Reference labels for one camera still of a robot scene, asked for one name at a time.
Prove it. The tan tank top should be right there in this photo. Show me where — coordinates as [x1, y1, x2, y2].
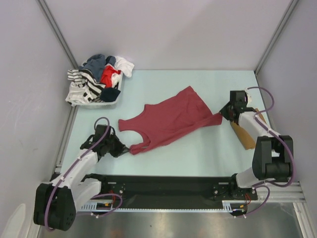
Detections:
[229, 108, 268, 150]

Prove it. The maroon garment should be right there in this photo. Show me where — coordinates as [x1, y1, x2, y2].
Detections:
[118, 86, 222, 155]

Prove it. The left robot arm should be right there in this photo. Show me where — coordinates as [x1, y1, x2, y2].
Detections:
[33, 124, 128, 231]

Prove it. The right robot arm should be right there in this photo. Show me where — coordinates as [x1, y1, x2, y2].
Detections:
[219, 90, 295, 199]

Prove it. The white laundry basket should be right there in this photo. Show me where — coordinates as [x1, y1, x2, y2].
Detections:
[75, 72, 123, 108]

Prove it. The black garment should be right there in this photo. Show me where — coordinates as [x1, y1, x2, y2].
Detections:
[100, 88, 121, 103]

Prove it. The striped garment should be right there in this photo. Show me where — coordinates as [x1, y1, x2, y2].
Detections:
[65, 69, 106, 106]

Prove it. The red garment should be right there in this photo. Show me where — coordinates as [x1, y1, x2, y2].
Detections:
[100, 64, 121, 88]

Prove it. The white garment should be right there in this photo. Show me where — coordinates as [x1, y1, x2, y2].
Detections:
[114, 56, 135, 78]

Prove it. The blue grey garment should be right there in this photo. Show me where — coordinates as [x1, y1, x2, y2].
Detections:
[79, 54, 116, 82]

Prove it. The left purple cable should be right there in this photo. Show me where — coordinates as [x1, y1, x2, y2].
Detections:
[44, 117, 123, 231]

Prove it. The purple cable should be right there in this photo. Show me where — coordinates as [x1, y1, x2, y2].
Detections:
[232, 86, 297, 219]
[44, 117, 123, 231]

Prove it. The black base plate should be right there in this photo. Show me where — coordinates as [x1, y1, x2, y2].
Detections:
[85, 174, 258, 203]

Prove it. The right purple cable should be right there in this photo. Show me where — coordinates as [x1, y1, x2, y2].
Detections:
[232, 86, 297, 219]

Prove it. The slotted cable duct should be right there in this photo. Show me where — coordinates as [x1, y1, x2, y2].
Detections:
[79, 199, 247, 213]

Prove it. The aluminium rail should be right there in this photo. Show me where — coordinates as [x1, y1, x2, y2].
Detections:
[266, 182, 306, 203]

